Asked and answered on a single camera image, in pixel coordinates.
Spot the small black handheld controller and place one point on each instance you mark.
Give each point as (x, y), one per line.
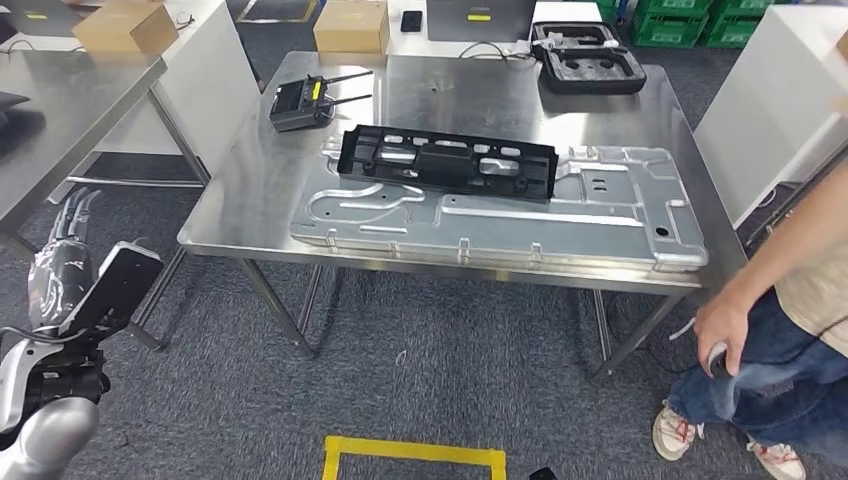
(719, 363)

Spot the stainless steel table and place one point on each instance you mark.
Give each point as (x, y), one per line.
(66, 106)

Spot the person's right forearm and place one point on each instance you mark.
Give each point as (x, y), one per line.
(788, 245)

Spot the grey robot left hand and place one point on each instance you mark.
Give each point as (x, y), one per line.
(60, 278)

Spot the black robot right foot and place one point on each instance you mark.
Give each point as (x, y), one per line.
(542, 474)

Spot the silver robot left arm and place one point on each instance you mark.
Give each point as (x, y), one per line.
(46, 430)

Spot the stainless steel workbench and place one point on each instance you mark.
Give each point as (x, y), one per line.
(464, 99)

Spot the person's white sneaker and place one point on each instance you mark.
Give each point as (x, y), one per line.
(775, 460)
(676, 434)

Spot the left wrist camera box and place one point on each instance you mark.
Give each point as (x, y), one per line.
(112, 291)

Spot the grey laptop yellow sticker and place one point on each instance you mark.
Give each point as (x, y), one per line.
(477, 23)
(40, 16)

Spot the person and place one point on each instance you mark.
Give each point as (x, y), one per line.
(808, 318)

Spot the green plastic crate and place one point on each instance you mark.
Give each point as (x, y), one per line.
(669, 26)
(732, 26)

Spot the black plastic panel part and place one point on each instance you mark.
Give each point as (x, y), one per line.
(450, 162)

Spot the white table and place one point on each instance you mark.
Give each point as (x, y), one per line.
(570, 10)

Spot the black radio with antennas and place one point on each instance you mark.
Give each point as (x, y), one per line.
(298, 106)

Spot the black smartphone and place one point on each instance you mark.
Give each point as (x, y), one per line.
(411, 20)

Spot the person's left white sneaker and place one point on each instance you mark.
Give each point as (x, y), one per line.
(775, 460)

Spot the person's right hand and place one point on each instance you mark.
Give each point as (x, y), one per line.
(722, 324)

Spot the person's right white sneaker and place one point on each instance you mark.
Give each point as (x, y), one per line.
(676, 434)

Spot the brown cardboard box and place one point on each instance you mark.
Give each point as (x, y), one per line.
(351, 26)
(126, 26)

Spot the black moulded foam case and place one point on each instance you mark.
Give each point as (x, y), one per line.
(590, 73)

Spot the silver stamped metal panel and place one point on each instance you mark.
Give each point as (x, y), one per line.
(530, 232)

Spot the small white floor scrap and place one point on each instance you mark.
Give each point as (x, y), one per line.
(401, 358)

